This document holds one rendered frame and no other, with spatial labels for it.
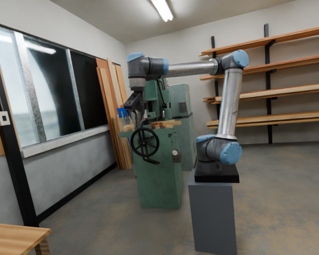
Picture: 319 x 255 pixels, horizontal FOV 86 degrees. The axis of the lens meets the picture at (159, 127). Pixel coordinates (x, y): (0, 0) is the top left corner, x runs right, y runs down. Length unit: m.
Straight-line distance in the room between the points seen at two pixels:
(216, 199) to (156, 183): 0.80
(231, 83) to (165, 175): 1.15
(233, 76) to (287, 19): 3.38
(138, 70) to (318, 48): 4.03
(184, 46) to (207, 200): 3.54
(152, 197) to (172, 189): 0.25
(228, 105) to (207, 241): 1.01
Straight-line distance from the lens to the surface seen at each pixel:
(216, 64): 1.32
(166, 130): 1.74
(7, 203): 2.34
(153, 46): 4.48
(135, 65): 0.89
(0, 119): 2.14
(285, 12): 4.56
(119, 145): 3.24
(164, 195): 2.00
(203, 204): 1.39
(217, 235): 1.53
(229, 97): 1.19
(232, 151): 1.16
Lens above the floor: 1.16
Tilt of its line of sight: 8 degrees down
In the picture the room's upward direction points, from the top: 7 degrees counter-clockwise
